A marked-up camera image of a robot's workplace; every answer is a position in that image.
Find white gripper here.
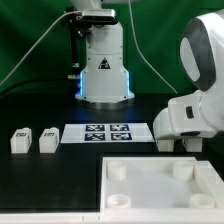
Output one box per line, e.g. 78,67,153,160
153,91,224,140

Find white square table top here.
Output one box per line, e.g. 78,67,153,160
100,157,224,209

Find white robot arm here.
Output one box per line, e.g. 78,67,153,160
70,0,224,140

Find white sheet with tags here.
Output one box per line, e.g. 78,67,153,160
61,123,154,144

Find black cable on table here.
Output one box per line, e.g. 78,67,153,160
0,77,79,98

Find black camera on stand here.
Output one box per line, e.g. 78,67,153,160
75,9,117,25

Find black camera stand pole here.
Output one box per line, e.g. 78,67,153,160
68,18,80,79

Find grey camera cable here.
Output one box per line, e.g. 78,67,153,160
0,9,83,88

